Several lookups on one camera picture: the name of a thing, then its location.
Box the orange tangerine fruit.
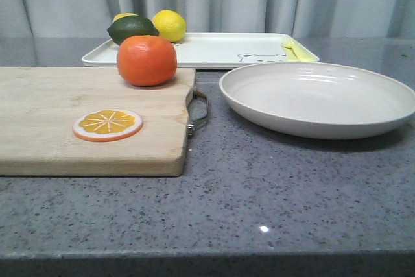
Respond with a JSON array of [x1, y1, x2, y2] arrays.
[[117, 35, 177, 86]]

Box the beige round plate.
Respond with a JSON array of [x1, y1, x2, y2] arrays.
[[219, 62, 414, 139]]

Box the cream rectangular bear tray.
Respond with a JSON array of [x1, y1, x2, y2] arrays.
[[81, 32, 320, 71]]

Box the orange slice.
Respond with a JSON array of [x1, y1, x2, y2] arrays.
[[72, 109, 143, 142]]

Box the yellow lemon right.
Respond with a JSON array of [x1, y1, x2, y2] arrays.
[[152, 10, 187, 42]]

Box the yellow lemon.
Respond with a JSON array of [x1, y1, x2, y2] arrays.
[[152, 10, 187, 42], [112, 12, 138, 23]]

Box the yellow plastic fork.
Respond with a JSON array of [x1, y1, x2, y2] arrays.
[[281, 37, 320, 62]]

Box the dark green lime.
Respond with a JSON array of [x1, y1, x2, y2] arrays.
[[107, 15, 159, 45]]

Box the yellow lemon left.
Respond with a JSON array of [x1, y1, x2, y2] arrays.
[[112, 12, 138, 23]]

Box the wooden cutting board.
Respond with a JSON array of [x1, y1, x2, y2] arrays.
[[1, 67, 195, 176]]

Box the metal cutting board handle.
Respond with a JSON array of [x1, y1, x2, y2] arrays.
[[187, 90, 209, 138]]

